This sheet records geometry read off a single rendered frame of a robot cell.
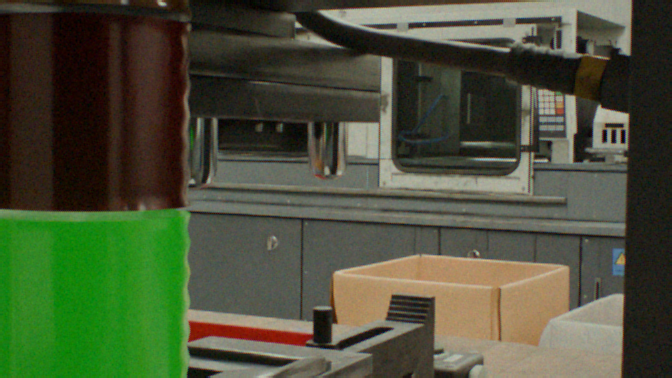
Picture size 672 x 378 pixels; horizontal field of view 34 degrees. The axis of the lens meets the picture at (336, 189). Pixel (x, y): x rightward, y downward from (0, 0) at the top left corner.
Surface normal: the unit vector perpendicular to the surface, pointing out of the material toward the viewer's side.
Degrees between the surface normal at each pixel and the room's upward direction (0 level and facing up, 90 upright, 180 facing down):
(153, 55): 104
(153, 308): 76
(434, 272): 92
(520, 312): 88
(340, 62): 90
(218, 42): 90
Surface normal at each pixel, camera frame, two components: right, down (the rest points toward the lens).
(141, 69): 0.69, -0.20
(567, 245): -0.50, 0.04
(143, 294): 0.68, 0.29
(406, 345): 0.90, 0.04
